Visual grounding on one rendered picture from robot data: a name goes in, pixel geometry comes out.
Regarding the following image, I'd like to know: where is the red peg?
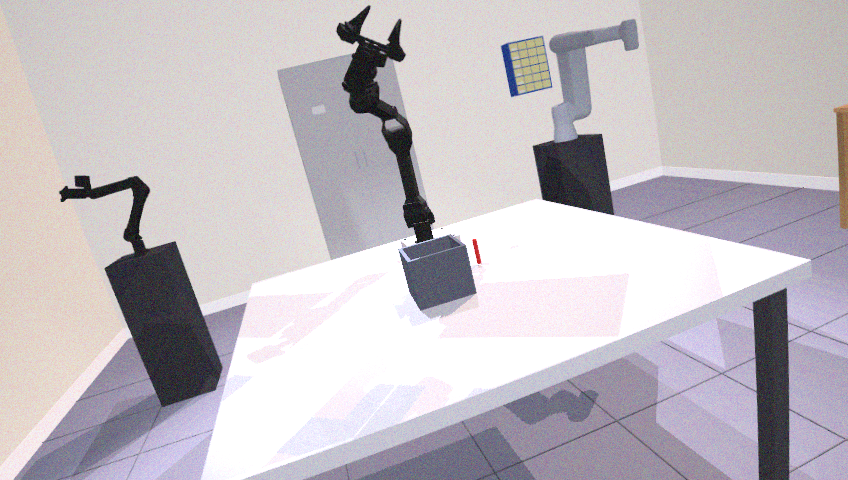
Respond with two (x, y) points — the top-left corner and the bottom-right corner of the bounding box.
(472, 239), (482, 264)

